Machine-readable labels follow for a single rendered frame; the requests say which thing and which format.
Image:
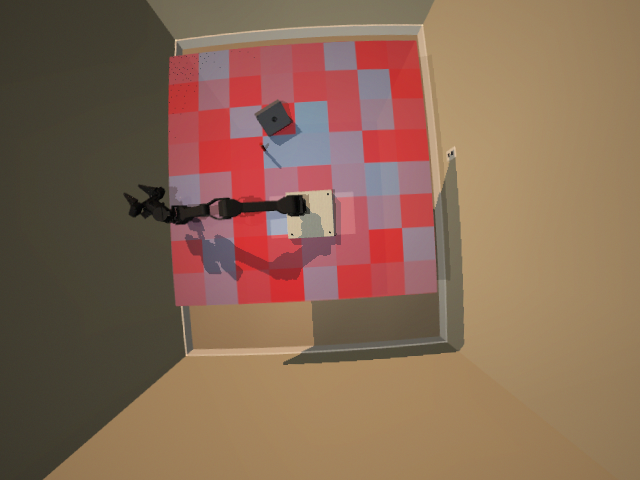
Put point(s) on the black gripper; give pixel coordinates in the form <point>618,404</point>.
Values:
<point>150,204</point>

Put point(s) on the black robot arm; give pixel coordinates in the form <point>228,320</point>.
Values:
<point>293,205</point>

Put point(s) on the dark grey sloped panel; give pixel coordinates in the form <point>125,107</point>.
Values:
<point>272,117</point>

